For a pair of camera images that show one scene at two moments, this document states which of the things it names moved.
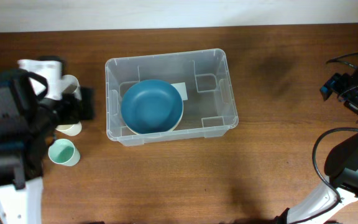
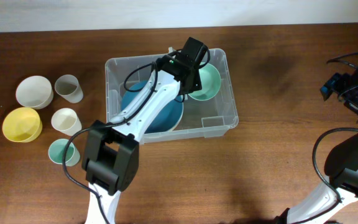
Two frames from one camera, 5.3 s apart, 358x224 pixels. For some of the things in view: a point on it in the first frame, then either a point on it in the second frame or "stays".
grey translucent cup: [70, 84] stays
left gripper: [75, 107] to [196, 81]
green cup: [63, 152] stays
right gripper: [335, 84] stays
